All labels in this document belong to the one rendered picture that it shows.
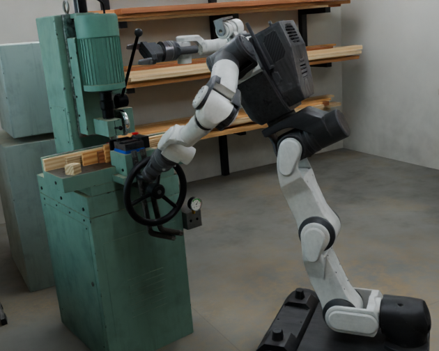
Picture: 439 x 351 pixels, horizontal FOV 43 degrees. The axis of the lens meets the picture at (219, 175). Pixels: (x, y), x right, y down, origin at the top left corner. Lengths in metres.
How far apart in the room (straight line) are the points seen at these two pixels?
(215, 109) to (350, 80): 4.42
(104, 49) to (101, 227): 0.73
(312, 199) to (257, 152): 3.47
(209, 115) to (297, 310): 1.15
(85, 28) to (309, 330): 1.54
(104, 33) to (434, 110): 3.60
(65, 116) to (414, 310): 1.68
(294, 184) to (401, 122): 3.56
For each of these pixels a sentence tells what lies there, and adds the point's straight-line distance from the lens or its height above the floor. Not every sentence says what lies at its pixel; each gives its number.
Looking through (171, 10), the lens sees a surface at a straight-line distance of 4.47.
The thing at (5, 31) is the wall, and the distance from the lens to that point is 4.65.
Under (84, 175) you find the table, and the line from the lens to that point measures 2.25.
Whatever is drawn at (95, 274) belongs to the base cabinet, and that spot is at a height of 0.46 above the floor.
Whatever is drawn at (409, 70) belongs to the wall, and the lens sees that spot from 5.47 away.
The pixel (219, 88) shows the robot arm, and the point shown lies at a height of 1.24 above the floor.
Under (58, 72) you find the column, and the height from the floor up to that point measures 1.28.
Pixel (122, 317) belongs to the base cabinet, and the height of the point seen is 0.23.
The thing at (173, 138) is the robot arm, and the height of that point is 1.08.
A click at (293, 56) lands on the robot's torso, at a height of 1.30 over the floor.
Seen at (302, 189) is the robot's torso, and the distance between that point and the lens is 2.13.
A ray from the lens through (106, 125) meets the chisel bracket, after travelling 2.40.
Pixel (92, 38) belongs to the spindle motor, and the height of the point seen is 1.41.
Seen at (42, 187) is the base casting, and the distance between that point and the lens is 2.76.
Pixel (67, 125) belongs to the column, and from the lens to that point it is 2.59.
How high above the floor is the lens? 1.43
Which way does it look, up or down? 15 degrees down
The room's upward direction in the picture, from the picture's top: 4 degrees counter-clockwise
